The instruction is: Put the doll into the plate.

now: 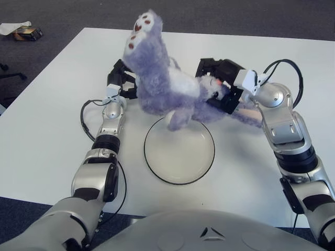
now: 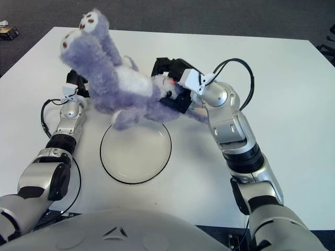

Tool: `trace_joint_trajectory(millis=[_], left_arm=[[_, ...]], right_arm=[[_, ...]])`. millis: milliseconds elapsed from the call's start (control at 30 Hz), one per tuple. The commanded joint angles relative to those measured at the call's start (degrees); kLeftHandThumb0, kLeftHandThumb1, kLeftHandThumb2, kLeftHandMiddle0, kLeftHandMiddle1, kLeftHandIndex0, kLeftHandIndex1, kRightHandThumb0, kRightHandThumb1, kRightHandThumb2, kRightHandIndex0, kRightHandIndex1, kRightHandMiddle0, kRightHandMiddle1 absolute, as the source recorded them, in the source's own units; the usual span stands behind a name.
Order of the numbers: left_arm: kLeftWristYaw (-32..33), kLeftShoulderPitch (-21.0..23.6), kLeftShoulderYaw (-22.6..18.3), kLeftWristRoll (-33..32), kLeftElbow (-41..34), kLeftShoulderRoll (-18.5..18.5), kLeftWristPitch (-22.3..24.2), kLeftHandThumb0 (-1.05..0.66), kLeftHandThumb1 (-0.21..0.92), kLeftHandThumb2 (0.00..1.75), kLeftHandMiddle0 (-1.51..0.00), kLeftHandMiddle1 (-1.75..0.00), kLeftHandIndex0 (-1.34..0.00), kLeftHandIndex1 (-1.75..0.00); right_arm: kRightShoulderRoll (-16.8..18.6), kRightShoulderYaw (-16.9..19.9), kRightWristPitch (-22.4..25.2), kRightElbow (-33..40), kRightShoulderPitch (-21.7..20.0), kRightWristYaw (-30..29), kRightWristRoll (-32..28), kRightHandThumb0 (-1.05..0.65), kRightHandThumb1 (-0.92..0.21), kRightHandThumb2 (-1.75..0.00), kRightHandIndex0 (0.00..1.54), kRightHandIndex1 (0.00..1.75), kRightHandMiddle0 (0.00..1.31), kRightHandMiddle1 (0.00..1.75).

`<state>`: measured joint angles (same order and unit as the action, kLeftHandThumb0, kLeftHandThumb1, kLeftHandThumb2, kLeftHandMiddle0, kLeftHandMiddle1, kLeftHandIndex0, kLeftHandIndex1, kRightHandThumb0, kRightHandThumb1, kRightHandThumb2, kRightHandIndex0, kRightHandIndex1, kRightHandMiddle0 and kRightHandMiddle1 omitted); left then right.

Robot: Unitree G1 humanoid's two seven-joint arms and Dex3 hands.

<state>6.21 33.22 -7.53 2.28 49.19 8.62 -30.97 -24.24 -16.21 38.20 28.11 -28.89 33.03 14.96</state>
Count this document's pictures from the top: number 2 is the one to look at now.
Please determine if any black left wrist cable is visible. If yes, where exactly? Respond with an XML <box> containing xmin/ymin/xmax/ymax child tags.
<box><xmin>40</xmin><ymin>98</ymin><xmax>82</xmax><ymax>212</ymax></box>

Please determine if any white plate with black rim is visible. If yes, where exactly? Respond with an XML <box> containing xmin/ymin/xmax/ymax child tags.
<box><xmin>100</xmin><ymin>120</ymin><xmax>173</xmax><ymax>185</ymax></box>

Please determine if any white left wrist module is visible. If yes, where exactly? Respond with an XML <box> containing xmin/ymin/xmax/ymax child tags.
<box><xmin>62</xmin><ymin>83</ymin><xmax>79</xmax><ymax>103</ymax></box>

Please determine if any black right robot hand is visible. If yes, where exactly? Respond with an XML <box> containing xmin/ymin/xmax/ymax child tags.
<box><xmin>150</xmin><ymin>57</ymin><xmax>202</xmax><ymax>115</ymax></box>

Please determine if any black cardboard box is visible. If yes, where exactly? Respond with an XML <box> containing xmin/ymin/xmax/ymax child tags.
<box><xmin>0</xmin><ymin>25</ymin><xmax>20</xmax><ymax>40</ymax></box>

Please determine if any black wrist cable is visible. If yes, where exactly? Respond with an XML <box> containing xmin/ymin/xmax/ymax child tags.
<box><xmin>210</xmin><ymin>59</ymin><xmax>255</xmax><ymax>110</ymax></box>
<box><xmin>40</xmin><ymin>98</ymin><xmax>82</xmax><ymax>212</ymax></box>

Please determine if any silver robot torso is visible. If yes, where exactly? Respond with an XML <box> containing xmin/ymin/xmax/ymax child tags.
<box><xmin>0</xmin><ymin>209</ymin><xmax>226</xmax><ymax>251</ymax></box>

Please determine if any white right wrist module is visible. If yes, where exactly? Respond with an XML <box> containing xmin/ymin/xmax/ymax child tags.
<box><xmin>178</xmin><ymin>68</ymin><xmax>223</xmax><ymax>95</ymax></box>

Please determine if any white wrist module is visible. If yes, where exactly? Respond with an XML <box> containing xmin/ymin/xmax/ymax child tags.
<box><xmin>62</xmin><ymin>83</ymin><xmax>79</xmax><ymax>103</ymax></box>
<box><xmin>178</xmin><ymin>68</ymin><xmax>223</xmax><ymax>95</ymax></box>

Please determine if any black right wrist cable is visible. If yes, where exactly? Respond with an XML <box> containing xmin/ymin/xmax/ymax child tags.
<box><xmin>210</xmin><ymin>59</ymin><xmax>255</xmax><ymax>110</ymax></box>

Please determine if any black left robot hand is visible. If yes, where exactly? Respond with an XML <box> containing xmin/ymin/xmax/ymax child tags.
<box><xmin>66</xmin><ymin>69</ymin><xmax>91</xmax><ymax>99</ymax></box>

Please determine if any purple plush bunny doll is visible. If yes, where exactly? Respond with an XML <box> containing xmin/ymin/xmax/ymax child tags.
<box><xmin>59</xmin><ymin>9</ymin><xmax>210</xmax><ymax>131</ymax></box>

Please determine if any black office chair base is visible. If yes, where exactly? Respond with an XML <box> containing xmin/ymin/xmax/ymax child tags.
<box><xmin>316</xmin><ymin>25</ymin><xmax>335</xmax><ymax>61</ymax></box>

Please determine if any metal table leg bracket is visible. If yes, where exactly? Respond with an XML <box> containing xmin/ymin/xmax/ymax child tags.
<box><xmin>47</xmin><ymin>210</ymin><xmax>79</xmax><ymax>218</ymax></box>
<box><xmin>227</xmin><ymin>233</ymin><xmax>248</xmax><ymax>251</ymax></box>

